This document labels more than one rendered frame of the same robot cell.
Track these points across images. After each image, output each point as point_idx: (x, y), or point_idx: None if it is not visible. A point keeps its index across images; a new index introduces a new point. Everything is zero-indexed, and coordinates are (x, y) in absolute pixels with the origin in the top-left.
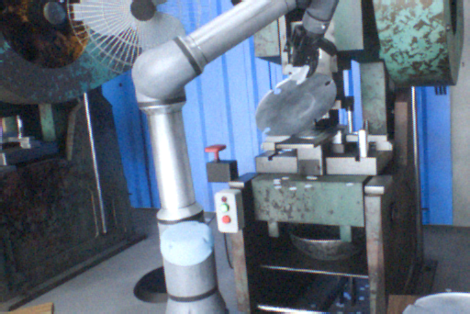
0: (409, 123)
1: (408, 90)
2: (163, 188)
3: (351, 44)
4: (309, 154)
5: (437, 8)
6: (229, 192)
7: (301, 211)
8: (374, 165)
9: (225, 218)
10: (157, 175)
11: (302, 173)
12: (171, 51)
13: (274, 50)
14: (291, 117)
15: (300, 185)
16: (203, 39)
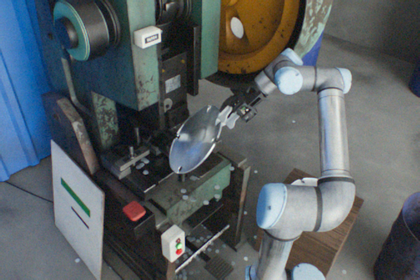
0: None
1: None
2: (281, 272)
3: (210, 70)
4: None
5: (308, 50)
6: (177, 232)
7: (197, 203)
8: (219, 145)
9: (180, 251)
10: (277, 269)
11: (186, 179)
12: (354, 191)
13: (155, 97)
14: (184, 147)
15: (199, 188)
16: (349, 166)
